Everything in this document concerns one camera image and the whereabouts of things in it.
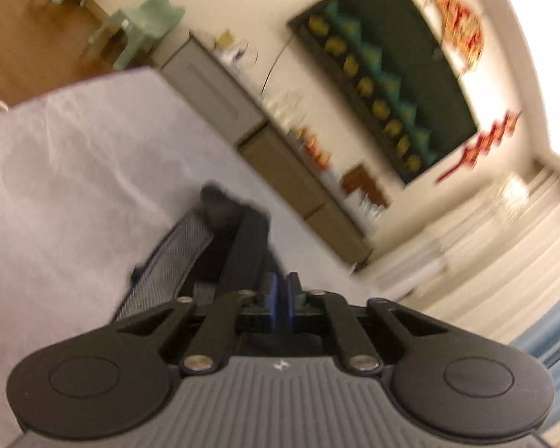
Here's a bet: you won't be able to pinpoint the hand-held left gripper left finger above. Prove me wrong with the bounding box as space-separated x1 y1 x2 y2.
114 273 281 375

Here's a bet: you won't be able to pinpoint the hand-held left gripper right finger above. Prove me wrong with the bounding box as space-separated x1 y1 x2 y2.
281 271 451 377

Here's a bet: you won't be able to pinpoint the long wooden cabinet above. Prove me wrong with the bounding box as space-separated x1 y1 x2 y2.
238 126 375 268

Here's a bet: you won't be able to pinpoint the brown wooden stand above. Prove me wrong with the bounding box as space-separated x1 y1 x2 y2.
340 163 393 209

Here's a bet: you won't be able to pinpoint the orange items on cabinet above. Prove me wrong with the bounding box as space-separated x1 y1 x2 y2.
295 125 333 169

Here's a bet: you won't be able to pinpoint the white curtain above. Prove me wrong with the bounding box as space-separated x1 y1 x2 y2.
377 158 560 352

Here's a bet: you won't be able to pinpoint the grey cabinet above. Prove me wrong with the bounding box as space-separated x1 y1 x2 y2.
161 32 270 146

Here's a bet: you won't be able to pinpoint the white bed sheet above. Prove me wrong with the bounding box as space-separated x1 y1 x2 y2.
0 67 358 448

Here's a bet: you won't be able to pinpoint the green chalkboard with paper decorations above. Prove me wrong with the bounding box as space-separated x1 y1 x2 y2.
286 0 479 190

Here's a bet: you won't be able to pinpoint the blue curtain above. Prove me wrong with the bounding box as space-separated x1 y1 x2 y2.
512 284 560 448

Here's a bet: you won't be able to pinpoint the red paper wall decoration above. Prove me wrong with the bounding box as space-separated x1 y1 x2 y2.
436 109 523 184

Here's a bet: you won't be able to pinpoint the fan-shaped red yellow wall decoration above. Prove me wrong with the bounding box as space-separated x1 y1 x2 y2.
422 0 489 74

